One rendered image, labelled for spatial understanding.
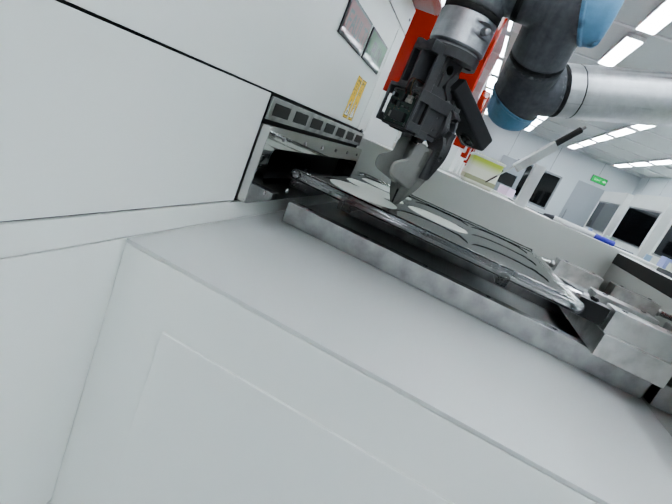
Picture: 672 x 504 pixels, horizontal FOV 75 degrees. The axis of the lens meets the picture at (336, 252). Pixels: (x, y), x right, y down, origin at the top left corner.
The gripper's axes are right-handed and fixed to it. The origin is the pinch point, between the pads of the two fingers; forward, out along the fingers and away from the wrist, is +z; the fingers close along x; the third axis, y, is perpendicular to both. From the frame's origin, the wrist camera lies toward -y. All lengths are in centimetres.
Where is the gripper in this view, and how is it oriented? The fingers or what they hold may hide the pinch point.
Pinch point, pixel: (400, 196)
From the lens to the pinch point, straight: 65.7
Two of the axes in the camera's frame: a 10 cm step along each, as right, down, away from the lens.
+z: -3.9, 8.8, 2.6
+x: 4.7, 4.4, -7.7
